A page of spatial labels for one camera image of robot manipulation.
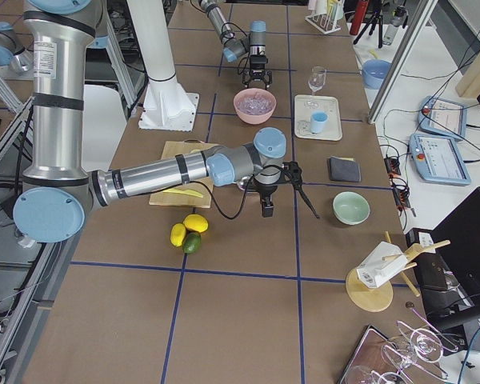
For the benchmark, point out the black tripod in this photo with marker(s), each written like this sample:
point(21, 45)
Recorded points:
point(376, 20)

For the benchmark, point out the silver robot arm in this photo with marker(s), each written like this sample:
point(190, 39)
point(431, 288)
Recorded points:
point(57, 193)
point(252, 45)

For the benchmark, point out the green lime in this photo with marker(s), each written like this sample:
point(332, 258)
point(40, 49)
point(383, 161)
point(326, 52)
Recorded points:
point(192, 242)

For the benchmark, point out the blue teach pendant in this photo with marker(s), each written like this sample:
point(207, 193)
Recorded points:
point(438, 160)
point(443, 117)

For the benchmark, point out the large yellow lemon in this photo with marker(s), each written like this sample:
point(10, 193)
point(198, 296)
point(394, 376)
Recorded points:
point(196, 223)

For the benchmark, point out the pink bowl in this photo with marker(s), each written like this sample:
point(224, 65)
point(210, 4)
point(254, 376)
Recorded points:
point(254, 119)

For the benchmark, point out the red bottle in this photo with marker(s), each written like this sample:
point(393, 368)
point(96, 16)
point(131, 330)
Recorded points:
point(359, 14)

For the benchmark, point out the yellow plastic knife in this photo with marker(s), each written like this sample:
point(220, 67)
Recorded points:
point(187, 192)

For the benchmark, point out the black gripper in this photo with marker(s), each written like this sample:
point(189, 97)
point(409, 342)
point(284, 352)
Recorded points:
point(266, 193)
point(258, 63)

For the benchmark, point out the wooden mug tree stand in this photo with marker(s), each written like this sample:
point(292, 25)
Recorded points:
point(376, 300)

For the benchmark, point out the white chair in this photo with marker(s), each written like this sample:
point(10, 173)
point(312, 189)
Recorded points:
point(103, 125)

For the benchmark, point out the blue bowl on side table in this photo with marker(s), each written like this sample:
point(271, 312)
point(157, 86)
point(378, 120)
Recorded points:
point(374, 72)

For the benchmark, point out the black monitor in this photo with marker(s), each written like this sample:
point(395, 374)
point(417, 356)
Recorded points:
point(462, 256)

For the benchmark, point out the cream bear tray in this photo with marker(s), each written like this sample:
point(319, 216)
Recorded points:
point(331, 131)

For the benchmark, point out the clear wine glass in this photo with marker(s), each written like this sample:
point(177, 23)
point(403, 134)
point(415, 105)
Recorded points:
point(316, 82)

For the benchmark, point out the blue plastic cup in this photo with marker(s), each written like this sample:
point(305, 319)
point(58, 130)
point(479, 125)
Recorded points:
point(318, 121)

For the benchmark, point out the small yellow lemon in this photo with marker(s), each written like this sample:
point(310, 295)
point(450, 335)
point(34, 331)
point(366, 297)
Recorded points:
point(178, 234)

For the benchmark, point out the upper blue teach pendant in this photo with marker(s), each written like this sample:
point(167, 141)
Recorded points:
point(443, 117)

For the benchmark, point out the green bowl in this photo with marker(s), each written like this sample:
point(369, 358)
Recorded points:
point(351, 208)

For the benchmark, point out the white carton on stand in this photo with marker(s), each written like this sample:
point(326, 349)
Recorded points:
point(383, 262)

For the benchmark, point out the clear ice cubes pile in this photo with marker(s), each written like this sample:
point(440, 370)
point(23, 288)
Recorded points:
point(255, 104)

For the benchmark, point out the wooden cutting board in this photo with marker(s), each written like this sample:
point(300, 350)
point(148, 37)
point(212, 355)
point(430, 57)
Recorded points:
point(171, 149)

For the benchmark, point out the white dish rack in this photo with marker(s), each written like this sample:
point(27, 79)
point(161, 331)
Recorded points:
point(325, 15)

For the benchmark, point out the grey folded cloth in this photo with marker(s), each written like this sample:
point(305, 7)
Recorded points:
point(343, 170)

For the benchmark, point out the lower blue teach pendant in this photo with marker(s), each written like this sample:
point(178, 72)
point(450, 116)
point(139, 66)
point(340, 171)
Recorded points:
point(438, 160)

